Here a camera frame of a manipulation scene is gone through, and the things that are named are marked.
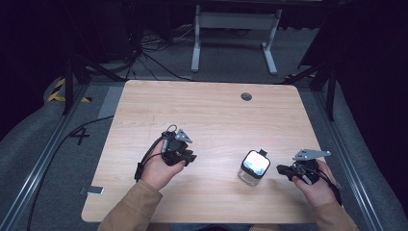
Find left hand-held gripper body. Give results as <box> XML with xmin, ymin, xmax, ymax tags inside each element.
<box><xmin>161</xmin><ymin>124</ymin><xmax>193</xmax><ymax>167</ymax></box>

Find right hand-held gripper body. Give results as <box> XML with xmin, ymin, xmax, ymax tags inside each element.
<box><xmin>292</xmin><ymin>147</ymin><xmax>332</xmax><ymax>186</ymax></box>

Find person's right hand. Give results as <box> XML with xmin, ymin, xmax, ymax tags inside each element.
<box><xmin>291</xmin><ymin>159</ymin><xmax>339</xmax><ymax>209</ymax></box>

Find person's left hand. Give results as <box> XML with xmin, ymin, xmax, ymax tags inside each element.
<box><xmin>140</xmin><ymin>140</ymin><xmax>187</xmax><ymax>191</ymax></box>

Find black metal stand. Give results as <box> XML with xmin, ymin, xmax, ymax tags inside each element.
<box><xmin>283</xmin><ymin>57</ymin><xmax>339</xmax><ymax>122</ymax></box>
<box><xmin>61</xmin><ymin>32</ymin><xmax>127</xmax><ymax>116</ymax></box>

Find grey tape piece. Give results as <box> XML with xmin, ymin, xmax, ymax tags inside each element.
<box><xmin>79</xmin><ymin>185</ymin><xmax>106</xmax><ymax>196</ymax></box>

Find yellow black hazard tape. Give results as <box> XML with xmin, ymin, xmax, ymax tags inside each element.
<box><xmin>46</xmin><ymin>77</ymin><xmax>93</xmax><ymax>104</ymax></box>

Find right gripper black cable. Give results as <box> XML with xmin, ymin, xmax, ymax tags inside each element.
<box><xmin>297</xmin><ymin>163</ymin><xmax>344</xmax><ymax>207</ymax></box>

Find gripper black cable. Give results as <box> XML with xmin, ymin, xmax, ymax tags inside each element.
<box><xmin>134</xmin><ymin>134</ymin><xmax>166</xmax><ymax>183</ymax></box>
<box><xmin>297</xmin><ymin>163</ymin><xmax>344</xmax><ymax>207</ymax></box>

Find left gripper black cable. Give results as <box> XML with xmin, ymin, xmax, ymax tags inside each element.
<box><xmin>134</xmin><ymin>134</ymin><xmax>166</xmax><ymax>183</ymax></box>

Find grey metal floor rail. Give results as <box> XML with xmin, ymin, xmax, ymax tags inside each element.
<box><xmin>311</xmin><ymin>90</ymin><xmax>388</xmax><ymax>231</ymax></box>
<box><xmin>0</xmin><ymin>84</ymin><xmax>91</xmax><ymax>231</ymax></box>

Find bundle of black cables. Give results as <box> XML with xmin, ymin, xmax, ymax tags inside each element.
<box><xmin>123</xmin><ymin>18</ymin><xmax>195</xmax><ymax>83</ymax></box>

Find black floor cable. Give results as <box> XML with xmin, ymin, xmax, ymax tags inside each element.
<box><xmin>26</xmin><ymin>115</ymin><xmax>115</xmax><ymax>231</ymax></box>

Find white metal table frame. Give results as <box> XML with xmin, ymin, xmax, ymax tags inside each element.
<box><xmin>191</xmin><ymin>4</ymin><xmax>284</xmax><ymax>77</ymax></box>

